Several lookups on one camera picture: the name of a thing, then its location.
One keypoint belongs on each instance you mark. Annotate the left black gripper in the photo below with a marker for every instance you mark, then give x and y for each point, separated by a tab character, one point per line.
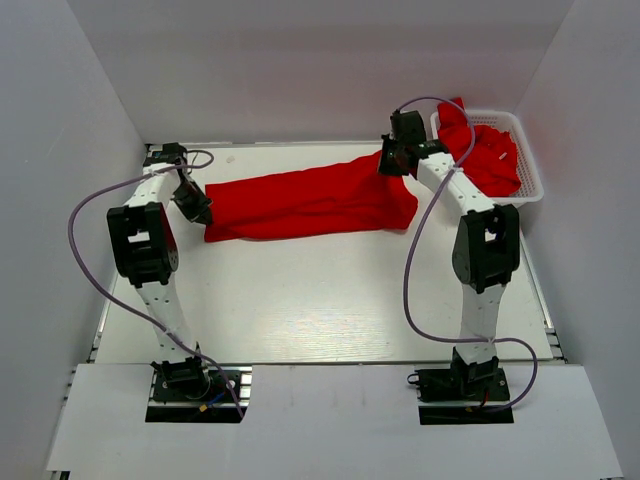
200	212

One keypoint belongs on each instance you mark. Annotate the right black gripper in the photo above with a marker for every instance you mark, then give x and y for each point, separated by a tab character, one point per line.
384	165

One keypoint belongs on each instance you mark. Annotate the red t shirt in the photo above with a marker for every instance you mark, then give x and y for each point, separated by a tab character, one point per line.
340	198

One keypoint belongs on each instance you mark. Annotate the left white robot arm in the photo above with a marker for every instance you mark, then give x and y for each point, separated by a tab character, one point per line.
146	252

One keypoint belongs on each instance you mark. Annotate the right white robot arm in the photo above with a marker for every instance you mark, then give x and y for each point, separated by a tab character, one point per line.
486	249

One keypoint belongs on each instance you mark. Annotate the red shirts pile in basket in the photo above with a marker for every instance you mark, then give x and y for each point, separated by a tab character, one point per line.
492	164

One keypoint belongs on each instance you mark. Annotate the white plastic basket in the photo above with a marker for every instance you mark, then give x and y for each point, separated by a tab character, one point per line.
531	189

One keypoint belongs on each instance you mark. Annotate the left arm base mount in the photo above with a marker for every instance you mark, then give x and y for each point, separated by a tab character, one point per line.
190	392

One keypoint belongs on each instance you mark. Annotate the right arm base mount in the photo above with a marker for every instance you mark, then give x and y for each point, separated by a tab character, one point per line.
444	401

